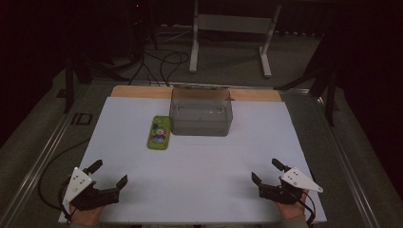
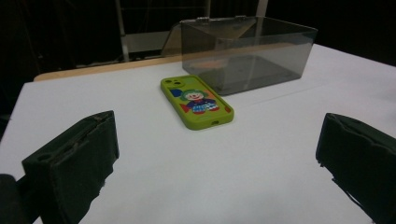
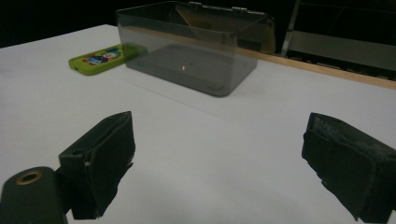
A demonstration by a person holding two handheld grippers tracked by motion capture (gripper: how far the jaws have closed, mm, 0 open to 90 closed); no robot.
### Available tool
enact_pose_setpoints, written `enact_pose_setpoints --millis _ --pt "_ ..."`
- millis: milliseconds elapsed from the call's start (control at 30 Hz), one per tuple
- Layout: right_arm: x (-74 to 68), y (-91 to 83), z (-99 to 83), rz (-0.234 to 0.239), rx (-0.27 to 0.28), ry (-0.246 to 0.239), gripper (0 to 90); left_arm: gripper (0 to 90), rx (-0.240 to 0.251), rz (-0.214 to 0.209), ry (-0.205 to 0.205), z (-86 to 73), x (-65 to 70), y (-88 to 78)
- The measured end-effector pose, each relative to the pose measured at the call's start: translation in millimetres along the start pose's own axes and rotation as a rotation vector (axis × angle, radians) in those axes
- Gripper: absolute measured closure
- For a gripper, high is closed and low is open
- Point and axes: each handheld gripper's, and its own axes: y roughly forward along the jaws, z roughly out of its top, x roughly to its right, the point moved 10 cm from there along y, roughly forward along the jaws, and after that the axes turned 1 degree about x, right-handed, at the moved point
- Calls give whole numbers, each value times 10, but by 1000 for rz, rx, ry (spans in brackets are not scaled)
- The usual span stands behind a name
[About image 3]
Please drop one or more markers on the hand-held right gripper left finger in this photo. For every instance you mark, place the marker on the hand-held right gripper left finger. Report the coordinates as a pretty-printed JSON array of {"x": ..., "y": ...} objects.
[{"x": 106, "y": 155}]

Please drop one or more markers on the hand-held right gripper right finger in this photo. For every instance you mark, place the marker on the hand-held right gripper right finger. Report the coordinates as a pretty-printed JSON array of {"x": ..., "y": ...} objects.
[{"x": 345, "y": 161}]

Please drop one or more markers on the clear grey plastic lidded box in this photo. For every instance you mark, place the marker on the clear grey plastic lidded box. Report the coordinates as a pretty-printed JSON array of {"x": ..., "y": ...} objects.
[{"x": 186, "y": 56}]

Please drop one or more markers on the metal stand frame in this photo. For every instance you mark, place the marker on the metal stand frame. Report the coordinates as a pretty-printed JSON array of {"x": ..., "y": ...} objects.
[{"x": 342, "y": 48}]

